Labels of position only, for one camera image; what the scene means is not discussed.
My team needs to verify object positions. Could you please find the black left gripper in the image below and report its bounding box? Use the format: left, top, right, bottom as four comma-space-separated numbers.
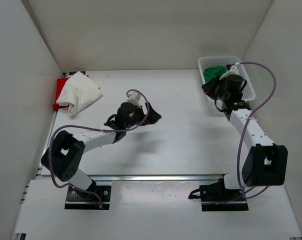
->
124, 102, 160, 129

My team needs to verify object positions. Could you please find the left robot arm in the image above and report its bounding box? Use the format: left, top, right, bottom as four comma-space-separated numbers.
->
41, 102, 162, 201

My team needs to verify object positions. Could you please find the white t shirt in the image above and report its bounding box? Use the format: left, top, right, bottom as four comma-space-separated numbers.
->
56, 73, 103, 116

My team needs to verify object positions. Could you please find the aluminium rail front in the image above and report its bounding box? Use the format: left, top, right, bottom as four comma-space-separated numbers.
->
90, 174, 223, 182

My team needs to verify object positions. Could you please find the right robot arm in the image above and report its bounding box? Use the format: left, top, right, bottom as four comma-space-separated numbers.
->
202, 74, 288, 200

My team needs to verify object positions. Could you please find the red t shirt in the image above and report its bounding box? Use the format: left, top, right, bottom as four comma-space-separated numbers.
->
52, 77, 69, 111

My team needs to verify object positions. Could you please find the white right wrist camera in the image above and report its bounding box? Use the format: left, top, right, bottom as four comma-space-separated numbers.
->
219, 62, 240, 80

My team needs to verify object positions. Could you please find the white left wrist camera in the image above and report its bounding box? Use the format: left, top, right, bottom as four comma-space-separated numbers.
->
126, 91, 141, 107

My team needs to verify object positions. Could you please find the green garment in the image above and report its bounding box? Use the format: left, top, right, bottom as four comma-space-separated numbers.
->
203, 65, 227, 83

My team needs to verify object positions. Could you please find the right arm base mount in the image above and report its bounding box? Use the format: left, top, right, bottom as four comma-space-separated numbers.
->
188, 178, 249, 212

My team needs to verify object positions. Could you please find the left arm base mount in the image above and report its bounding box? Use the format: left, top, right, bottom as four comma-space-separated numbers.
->
64, 183, 112, 211

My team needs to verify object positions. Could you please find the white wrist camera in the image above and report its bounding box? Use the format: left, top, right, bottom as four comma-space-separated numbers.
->
219, 62, 240, 80
126, 91, 141, 107

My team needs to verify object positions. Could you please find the white plastic mesh basket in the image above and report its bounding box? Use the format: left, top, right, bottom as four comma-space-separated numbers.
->
197, 55, 257, 102

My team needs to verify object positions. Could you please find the dark card behind red shirt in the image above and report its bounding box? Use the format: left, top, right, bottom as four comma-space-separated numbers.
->
67, 71, 88, 77

